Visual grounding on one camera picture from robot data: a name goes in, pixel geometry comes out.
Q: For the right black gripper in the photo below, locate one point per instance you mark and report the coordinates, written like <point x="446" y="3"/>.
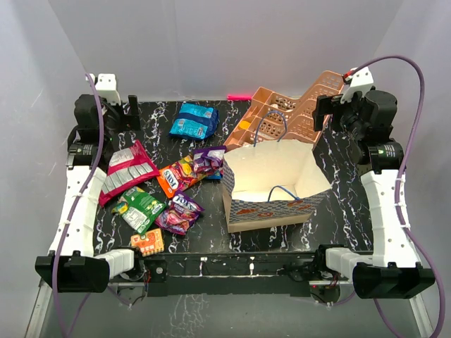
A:
<point x="325" y="106"/>

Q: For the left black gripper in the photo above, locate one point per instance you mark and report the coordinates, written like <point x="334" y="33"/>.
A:
<point x="127" y="122"/>

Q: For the magenta snack bag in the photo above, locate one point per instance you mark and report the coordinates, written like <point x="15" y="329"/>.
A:
<point x="127" y="168"/>

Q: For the blue snack bag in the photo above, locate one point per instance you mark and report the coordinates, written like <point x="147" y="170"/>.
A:
<point x="195" y="122"/>

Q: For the blue checkered paper bag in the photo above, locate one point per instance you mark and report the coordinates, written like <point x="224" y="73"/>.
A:
<point x="271" y="183"/>

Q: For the green Fox's candy bag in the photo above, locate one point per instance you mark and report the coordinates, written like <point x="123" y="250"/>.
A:
<point x="139" y="209"/>

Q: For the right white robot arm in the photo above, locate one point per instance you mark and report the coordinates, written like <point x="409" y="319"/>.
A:
<point x="393" y="271"/>

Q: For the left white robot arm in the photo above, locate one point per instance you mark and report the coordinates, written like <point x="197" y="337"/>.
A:
<point x="71" y="265"/>

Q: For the orange Fox's fruits candy bag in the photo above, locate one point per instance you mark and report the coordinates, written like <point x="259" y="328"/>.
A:
<point x="179" y="176"/>

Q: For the crumpled purple candy bag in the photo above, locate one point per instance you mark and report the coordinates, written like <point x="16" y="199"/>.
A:
<point x="209" y="160"/>

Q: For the purple Fox's berries candy bag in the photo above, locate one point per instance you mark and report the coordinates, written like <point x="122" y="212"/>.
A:
<point x="180" y="215"/>

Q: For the peach plastic desk organizer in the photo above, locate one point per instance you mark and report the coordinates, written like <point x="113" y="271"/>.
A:
<point x="272" y="115"/>

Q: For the pink marker pen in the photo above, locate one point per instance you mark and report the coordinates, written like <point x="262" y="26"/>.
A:
<point x="236" y="97"/>

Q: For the blue M&M's packet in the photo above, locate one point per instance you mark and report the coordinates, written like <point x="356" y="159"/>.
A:
<point x="216" y="176"/>

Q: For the small orange snack pack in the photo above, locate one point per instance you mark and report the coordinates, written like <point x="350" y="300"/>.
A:
<point x="149" y="243"/>

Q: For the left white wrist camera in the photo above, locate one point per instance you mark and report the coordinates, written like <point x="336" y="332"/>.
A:
<point x="106" y="86"/>

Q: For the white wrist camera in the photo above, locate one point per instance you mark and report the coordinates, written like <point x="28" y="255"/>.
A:
<point x="106" y="86"/>
<point x="356" y="81"/>

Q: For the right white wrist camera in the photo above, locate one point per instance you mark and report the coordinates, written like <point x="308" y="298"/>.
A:
<point x="356" y="81"/>

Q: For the black front mounting rail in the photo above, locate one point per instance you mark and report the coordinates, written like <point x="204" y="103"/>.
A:
<point x="229" y="273"/>

